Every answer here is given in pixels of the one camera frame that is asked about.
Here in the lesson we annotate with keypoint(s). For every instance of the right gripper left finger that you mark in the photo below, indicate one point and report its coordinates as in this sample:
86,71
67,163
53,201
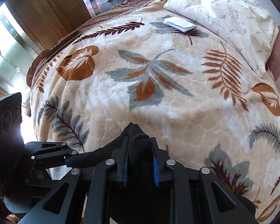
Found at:
120,156

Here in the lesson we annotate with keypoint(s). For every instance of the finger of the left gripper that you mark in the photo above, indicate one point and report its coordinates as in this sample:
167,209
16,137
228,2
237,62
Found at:
44,150
58,162

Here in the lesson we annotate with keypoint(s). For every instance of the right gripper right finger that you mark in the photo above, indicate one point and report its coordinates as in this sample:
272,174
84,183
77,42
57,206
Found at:
161,170

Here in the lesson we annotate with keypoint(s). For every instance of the black pants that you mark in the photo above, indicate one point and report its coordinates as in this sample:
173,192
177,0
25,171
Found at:
130,181

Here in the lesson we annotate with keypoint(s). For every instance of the leaf pattern plush blanket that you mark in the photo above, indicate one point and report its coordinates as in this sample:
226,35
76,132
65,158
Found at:
191,90

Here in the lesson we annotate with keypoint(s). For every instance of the wooden glass wardrobe door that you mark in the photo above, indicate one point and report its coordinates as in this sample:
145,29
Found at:
28,27

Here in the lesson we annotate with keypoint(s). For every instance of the white leaf print pillow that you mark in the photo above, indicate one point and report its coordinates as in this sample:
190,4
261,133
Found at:
244,24

